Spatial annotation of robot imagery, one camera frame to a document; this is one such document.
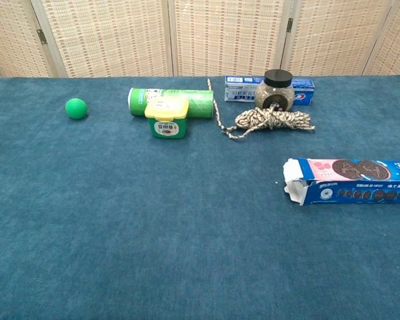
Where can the glass jar black lid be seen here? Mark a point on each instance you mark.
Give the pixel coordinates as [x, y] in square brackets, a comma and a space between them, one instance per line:
[275, 93]

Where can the dark metal screen hinge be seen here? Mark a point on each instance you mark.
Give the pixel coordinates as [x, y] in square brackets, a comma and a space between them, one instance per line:
[289, 25]
[41, 36]

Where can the green cylindrical chip can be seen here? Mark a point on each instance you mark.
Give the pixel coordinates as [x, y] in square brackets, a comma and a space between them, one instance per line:
[200, 103]

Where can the teal tablecloth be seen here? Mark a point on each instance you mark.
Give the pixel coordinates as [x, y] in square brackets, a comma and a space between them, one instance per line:
[153, 233]

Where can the green foam ball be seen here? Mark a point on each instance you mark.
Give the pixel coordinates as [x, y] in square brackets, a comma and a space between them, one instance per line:
[76, 108]

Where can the green tub yellow lid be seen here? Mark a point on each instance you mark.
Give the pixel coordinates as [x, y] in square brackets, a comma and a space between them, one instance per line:
[166, 125]

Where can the blue white toothpaste box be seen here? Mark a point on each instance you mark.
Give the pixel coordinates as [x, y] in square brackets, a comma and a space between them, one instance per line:
[303, 90]

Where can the blue cookie box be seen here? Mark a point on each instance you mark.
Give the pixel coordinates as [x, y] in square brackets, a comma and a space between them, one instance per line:
[353, 186]

